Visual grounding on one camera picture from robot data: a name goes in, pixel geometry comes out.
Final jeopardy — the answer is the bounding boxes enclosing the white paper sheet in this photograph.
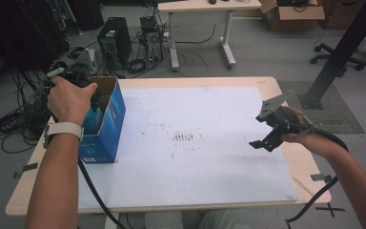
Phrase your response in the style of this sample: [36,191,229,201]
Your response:
[77,85,299,212]

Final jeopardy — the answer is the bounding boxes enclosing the blue cardboard box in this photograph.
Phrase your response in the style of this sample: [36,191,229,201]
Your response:
[77,75,127,165]

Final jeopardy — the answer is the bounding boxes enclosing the person's right hand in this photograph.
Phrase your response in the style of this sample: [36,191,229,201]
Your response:
[279,105,336,159]

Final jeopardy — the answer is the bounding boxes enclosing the light wooden desk white legs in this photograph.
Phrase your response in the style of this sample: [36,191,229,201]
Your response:
[156,0,263,73]

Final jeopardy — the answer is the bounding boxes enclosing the bundle of black floor cables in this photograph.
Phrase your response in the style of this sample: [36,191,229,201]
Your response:
[0,47,56,155]

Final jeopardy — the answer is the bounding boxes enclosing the grey floor mat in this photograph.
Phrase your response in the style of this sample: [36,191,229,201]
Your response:
[277,79,366,135]

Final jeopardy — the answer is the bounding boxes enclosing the black computer tower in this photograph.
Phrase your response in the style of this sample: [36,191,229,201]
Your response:
[96,16,133,72]

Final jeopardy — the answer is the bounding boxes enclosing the coiled black cable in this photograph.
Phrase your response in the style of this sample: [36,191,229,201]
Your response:
[126,58,148,74]

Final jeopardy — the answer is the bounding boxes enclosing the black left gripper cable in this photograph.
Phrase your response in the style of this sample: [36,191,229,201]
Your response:
[77,156,128,229]

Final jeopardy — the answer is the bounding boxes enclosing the person's left hand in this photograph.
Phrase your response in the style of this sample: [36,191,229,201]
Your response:
[46,75,98,128]

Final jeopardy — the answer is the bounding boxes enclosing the black tape piece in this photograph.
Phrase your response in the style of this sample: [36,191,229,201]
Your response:
[310,173,334,184]
[12,162,39,179]

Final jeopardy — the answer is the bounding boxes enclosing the white wrist watch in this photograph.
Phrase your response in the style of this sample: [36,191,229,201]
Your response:
[42,121,85,149]

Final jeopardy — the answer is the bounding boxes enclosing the black office chair base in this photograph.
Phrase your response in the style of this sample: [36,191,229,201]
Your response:
[309,42,366,72]

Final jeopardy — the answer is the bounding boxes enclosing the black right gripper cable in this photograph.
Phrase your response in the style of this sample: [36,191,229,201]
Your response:
[285,123,351,229]

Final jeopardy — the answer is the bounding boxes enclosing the open computer case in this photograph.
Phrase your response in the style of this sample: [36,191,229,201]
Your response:
[139,15,165,65]

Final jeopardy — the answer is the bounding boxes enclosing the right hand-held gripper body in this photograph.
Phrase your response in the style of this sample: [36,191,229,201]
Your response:
[255,91,313,141]

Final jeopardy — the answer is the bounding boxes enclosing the open brown cardboard box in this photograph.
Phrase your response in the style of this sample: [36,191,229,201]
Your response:
[259,0,326,32]

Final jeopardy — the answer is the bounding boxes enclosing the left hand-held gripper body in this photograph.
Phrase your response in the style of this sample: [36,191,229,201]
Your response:
[44,47,97,89]

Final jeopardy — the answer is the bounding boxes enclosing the thin black floor cable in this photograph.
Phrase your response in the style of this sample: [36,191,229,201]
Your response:
[174,23,217,46]

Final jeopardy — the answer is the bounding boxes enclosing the black curtain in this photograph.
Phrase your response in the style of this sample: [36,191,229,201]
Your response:
[0,0,71,73]

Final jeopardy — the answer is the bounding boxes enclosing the black tape cross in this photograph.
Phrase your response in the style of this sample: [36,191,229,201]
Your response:
[315,202,346,219]

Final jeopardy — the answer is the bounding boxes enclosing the black metal post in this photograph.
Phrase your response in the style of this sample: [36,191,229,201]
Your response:
[297,0,366,111]

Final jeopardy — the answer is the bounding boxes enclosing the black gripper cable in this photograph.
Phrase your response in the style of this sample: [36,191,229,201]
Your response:
[77,156,128,229]
[285,123,351,229]

